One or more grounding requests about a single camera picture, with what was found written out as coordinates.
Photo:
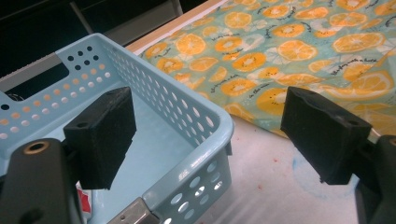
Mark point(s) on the grey metal table rail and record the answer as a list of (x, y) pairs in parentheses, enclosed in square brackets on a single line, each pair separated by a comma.
[(31, 71)]

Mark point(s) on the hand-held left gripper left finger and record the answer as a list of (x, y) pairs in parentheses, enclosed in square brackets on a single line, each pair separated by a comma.
[(99, 137)]

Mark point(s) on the orange slice print cloth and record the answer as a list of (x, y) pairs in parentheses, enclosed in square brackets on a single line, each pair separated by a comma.
[(249, 62)]

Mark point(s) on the light blue perforated plastic basket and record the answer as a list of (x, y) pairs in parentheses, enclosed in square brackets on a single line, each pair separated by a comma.
[(155, 149)]

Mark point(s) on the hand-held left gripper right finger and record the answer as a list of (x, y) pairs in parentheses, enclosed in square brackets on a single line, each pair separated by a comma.
[(323, 133)]

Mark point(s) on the red and white packet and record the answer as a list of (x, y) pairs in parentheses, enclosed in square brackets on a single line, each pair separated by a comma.
[(84, 202)]

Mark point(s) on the silver metal block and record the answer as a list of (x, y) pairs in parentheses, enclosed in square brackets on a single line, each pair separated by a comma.
[(134, 214)]

